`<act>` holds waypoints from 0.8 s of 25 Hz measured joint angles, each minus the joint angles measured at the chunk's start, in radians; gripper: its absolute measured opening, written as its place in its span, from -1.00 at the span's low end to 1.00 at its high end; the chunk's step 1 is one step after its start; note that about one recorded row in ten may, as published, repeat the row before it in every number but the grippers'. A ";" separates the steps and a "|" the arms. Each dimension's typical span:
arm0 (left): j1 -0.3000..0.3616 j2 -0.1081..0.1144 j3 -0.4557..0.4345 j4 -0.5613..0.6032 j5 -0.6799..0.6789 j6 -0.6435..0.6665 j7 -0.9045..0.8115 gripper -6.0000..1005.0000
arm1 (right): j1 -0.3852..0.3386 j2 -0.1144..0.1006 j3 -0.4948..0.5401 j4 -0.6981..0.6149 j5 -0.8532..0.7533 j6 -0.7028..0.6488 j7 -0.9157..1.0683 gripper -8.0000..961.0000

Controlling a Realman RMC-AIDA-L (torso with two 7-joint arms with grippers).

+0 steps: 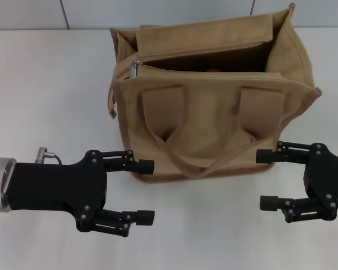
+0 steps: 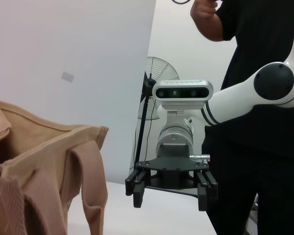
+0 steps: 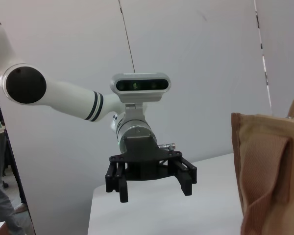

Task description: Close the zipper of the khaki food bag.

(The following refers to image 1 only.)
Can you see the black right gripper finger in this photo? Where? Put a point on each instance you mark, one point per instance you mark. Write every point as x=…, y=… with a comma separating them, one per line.
x=269, y=202
x=266, y=156

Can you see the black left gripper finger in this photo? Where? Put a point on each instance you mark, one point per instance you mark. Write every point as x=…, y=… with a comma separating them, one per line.
x=145, y=217
x=146, y=166

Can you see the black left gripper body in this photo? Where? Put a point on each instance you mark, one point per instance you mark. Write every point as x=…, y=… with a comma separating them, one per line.
x=59, y=185

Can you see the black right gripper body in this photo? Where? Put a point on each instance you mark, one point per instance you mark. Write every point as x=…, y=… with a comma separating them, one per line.
x=332, y=182

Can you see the khaki canvas food bag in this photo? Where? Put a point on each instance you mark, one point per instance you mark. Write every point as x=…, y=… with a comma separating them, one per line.
x=200, y=112

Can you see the silver metal zipper pull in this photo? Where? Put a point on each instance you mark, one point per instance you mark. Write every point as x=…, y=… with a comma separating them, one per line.
x=134, y=69

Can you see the orange item inside bag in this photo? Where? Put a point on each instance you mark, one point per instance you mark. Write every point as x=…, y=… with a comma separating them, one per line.
x=214, y=70

